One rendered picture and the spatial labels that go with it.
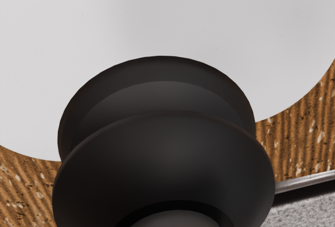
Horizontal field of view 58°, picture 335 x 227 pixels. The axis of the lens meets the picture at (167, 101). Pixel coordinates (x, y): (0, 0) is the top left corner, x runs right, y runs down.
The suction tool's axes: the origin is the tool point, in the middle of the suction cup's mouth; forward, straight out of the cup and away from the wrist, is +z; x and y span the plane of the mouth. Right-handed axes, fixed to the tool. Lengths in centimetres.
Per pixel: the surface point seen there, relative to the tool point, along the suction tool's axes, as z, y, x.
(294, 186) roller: 7.9, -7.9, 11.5
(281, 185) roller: 7.9, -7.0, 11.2
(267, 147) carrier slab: 6.3, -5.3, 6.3
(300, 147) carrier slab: 6.3, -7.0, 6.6
